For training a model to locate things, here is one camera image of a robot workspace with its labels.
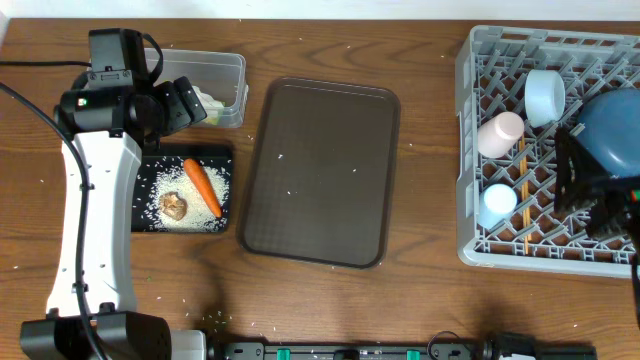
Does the white tissue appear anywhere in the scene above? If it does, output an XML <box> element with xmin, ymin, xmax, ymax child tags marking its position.
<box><xmin>193</xmin><ymin>86</ymin><xmax>225</xmax><ymax>126</ymax></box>

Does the large blue plate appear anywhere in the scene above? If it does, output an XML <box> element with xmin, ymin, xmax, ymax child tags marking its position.
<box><xmin>577</xmin><ymin>88</ymin><xmax>639</xmax><ymax>178</ymax></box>

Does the orange carrot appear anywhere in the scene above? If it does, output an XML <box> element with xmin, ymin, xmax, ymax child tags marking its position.
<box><xmin>183</xmin><ymin>158</ymin><xmax>222</xmax><ymax>218</ymax></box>

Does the light blue cup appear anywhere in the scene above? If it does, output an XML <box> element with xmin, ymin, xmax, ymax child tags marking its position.
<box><xmin>477</xmin><ymin>184</ymin><xmax>518</xmax><ymax>229</ymax></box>

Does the small light blue bowl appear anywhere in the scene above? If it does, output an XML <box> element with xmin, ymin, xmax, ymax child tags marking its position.
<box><xmin>524</xmin><ymin>70</ymin><xmax>566</xmax><ymax>128</ymax></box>

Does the pink cup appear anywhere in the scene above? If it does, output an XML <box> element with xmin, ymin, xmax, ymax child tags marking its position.
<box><xmin>477</xmin><ymin>112</ymin><xmax>524</xmax><ymax>158</ymax></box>

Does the brown food scrap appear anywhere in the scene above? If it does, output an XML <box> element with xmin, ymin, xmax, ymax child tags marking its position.
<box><xmin>159</xmin><ymin>192</ymin><xmax>188</xmax><ymax>221</ymax></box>

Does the white rice pile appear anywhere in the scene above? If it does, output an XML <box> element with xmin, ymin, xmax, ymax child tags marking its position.
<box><xmin>133</xmin><ymin>165</ymin><xmax>231</xmax><ymax>233</ymax></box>

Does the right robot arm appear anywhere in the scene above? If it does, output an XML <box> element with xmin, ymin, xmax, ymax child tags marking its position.
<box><xmin>554</xmin><ymin>128</ymin><xmax>639</xmax><ymax>249</ymax></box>

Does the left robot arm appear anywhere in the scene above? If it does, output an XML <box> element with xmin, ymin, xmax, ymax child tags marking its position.
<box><xmin>20</xmin><ymin>29</ymin><xmax>207</xmax><ymax>359</ymax></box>

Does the grey dishwasher rack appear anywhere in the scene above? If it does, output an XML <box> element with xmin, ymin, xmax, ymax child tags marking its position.
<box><xmin>455</xmin><ymin>25</ymin><xmax>639</xmax><ymax>278</ymax></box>

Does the clear plastic bin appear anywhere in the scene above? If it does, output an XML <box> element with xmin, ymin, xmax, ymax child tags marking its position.
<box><xmin>158</xmin><ymin>49</ymin><xmax>249</xmax><ymax>128</ymax></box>

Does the black plastic tray bin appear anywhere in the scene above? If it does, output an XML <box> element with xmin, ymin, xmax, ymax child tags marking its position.
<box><xmin>131</xmin><ymin>144</ymin><xmax>233</xmax><ymax>232</ymax></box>

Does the dark brown serving tray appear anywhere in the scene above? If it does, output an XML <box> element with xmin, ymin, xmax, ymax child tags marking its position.
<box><xmin>237</xmin><ymin>77</ymin><xmax>401</xmax><ymax>269</ymax></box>

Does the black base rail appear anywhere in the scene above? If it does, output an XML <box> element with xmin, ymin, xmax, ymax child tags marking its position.
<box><xmin>204</xmin><ymin>331</ymin><xmax>598</xmax><ymax>360</ymax></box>

